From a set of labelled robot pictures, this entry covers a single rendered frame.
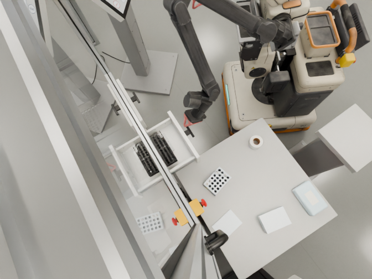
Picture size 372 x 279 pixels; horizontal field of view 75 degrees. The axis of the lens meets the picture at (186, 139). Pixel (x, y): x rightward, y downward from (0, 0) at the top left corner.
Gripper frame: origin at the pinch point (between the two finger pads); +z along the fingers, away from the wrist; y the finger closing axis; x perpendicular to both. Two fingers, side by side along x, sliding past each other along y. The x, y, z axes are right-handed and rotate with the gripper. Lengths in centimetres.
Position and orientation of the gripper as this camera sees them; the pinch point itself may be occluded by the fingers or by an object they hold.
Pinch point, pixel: (187, 124)
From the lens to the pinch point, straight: 123.6
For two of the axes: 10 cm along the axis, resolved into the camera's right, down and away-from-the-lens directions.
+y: -7.3, 2.4, -6.4
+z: -4.6, 5.2, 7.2
